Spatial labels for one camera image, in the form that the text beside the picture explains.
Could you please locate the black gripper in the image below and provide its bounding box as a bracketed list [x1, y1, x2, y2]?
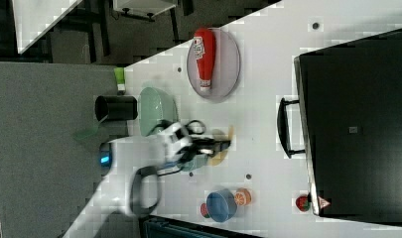
[183, 138, 231, 163]

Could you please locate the peeled banana toy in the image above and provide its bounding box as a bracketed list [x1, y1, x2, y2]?
[207, 125, 234, 166]

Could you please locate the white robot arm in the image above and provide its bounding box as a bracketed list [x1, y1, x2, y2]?
[60, 120, 234, 238]

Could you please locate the green mug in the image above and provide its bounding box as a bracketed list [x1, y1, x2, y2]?
[181, 154, 208, 172]

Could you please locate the orange slice toy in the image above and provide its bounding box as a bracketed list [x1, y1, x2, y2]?
[234, 187, 252, 206]

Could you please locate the blue cup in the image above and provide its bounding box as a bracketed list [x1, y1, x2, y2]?
[206, 189, 237, 223]

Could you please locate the red strawberry toy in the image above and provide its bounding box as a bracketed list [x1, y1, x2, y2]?
[201, 202, 209, 218]

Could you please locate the green perforated colander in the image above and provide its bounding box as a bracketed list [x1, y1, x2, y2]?
[138, 87, 178, 136]

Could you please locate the grey round plate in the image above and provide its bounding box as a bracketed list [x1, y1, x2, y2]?
[187, 28, 240, 102]

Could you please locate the small red fruit toy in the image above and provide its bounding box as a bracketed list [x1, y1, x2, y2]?
[295, 195, 310, 212]

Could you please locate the red ketchup bottle toy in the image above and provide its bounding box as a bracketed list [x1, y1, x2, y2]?
[194, 28, 216, 91]

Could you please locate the large black pot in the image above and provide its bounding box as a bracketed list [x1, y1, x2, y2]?
[94, 95, 138, 121]

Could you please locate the green slotted spatula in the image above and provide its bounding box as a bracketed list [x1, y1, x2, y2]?
[73, 116, 107, 141]

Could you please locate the black toaster oven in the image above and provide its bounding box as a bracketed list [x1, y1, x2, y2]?
[293, 29, 402, 226]

